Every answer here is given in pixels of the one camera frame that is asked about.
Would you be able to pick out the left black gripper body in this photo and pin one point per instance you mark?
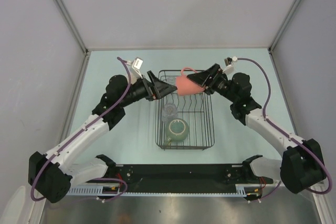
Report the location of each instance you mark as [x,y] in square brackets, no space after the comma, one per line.
[139,91]

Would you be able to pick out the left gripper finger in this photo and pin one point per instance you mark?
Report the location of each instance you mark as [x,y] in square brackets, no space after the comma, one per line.
[153,78]
[162,89]

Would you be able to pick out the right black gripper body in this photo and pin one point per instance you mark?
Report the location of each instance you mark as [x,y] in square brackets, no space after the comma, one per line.
[218,83]

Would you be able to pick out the pink ceramic mug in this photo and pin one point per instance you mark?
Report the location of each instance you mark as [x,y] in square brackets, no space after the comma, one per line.
[186,86]

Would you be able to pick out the clear faceted glass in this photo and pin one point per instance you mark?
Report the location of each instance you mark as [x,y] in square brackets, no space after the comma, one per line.
[169,112]
[171,80]

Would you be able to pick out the dark wire dish rack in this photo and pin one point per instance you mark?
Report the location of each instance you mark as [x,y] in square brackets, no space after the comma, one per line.
[197,111]

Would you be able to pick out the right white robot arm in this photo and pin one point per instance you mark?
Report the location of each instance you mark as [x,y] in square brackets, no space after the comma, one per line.
[301,165]

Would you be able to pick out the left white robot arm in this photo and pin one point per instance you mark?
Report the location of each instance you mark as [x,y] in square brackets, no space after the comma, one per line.
[52,174]

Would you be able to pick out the green glazed ceramic mug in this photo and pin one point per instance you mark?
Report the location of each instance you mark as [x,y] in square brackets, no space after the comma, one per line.
[176,131]

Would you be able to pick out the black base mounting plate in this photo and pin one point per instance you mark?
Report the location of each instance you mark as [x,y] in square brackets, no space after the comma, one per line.
[182,178]

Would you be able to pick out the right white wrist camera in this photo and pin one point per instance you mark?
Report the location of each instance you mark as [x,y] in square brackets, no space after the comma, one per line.
[229,64]

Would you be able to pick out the white slotted cable duct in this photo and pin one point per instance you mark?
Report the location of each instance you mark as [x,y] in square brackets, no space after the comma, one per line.
[97,190]

